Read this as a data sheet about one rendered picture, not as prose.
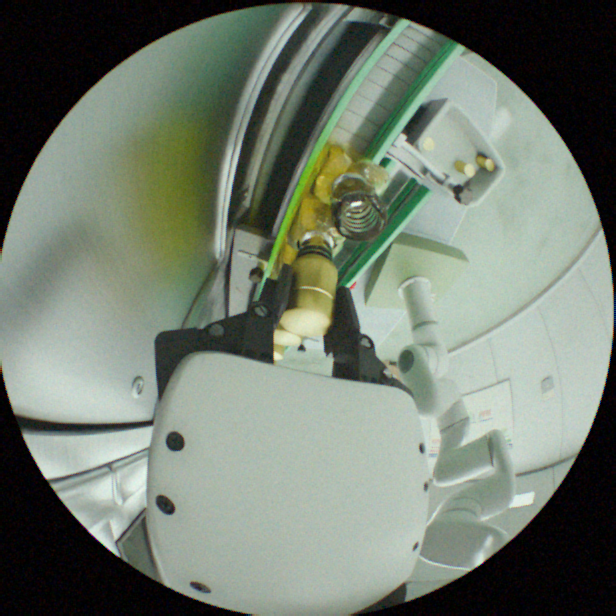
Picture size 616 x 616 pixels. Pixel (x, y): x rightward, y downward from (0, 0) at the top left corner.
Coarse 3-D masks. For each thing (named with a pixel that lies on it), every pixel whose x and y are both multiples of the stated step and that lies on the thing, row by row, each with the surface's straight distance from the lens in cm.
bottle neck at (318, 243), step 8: (312, 232) 15; (320, 232) 15; (304, 240) 15; (312, 240) 14; (320, 240) 14; (328, 240) 15; (304, 248) 14; (312, 248) 13; (320, 248) 14; (328, 248) 14; (296, 256) 14; (328, 256) 13
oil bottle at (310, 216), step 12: (300, 204) 17; (312, 204) 16; (300, 216) 16; (312, 216) 16; (324, 216) 16; (300, 228) 16; (312, 228) 16; (324, 228) 16; (288, 240) 18; (336, 240) 16; (336, 252) 17
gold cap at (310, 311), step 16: (304, 256) 12; (320, 256) 12; (304, 272) 11; (320, 272) 11; (336, 272) 13; (304, 288) 10; (320, 288) 10; (288, 304) 10; (304, 304) 9; (320, 304) 10; (288, 320) 10; (304, 320) 10; (320, 320) 10
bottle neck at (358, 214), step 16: (352, 176) 13; (336, 192) 11; (352, 192) 9; (368, 192) 10; (336, 208) 9; (352, 208) 13; (368, 208) 12; (384, 208) 10; (336, 224) 10; (352, 224) 11; (368, 224) 11; (384, 224) 10; (352, 240) 10; (368, 240) 10
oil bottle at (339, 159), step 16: (336, 144) 16; (320, 160) 34; (336, 160) 14; (352, 160) 14; (368, 160) 15; (320, 176) 15; (336, 176) 14; (368, 176) 14; (384, 176) 15; (320, 192) 15; (384, 192) 15
